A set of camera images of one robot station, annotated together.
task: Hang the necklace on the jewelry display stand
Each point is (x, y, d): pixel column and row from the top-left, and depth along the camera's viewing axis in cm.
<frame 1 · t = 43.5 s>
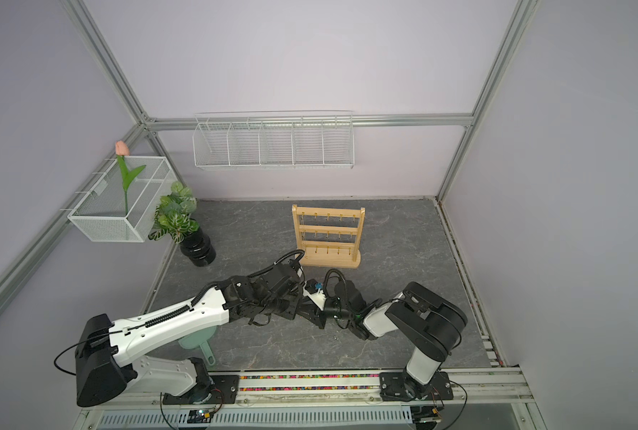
left hand: (295, 305, 76), fingers closed
right hand: (295, 305, 82), fingers open
green artificial potted plant: (174, 213, 80), point 29 cm above the table
black ribbed vase: (196, 246, 95), point 10 cm above the table

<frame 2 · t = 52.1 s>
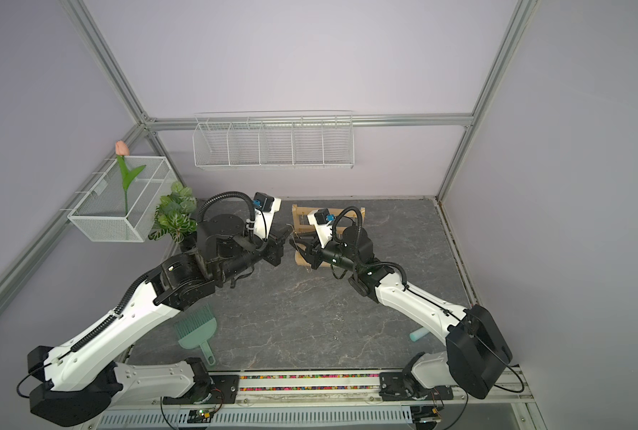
left hand: (291, 229, 61), fingers closed
right hand: (291, 238, 71), fingers open
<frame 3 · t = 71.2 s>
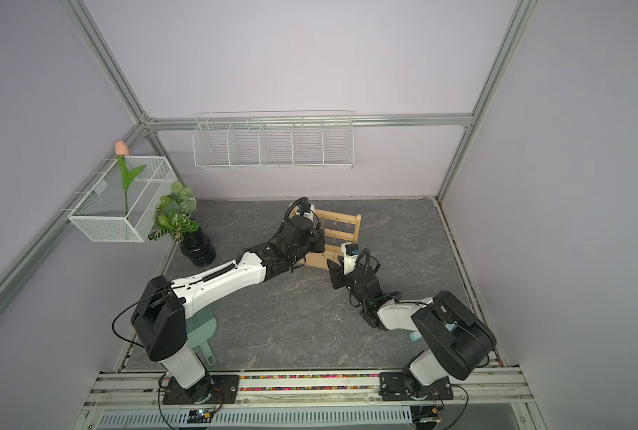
left hand: (324, 232, 83), fingers closed
right hand: (332, 257, 87), fingers open
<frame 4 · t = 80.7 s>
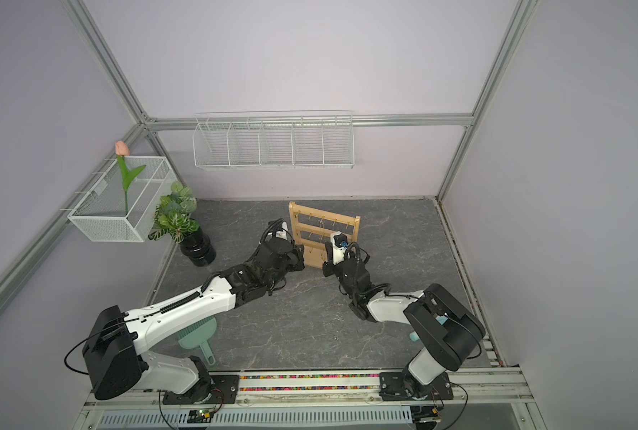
left hand: (302, 249, 79), fingers open
right hand: (326, 243, 85), fingers closed
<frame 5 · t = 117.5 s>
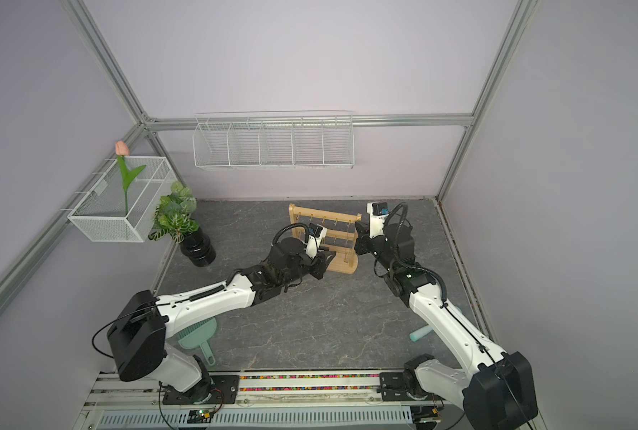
left hand: (332, 252, 78), fingers open
right hand: (356, 221, 77), fingers closed
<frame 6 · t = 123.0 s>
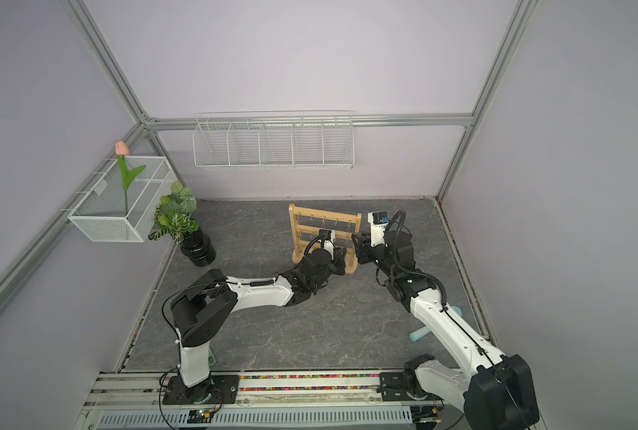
left hand: (346, 251, 87), fingers closed
right hand: (357, 232, 79), fingers open
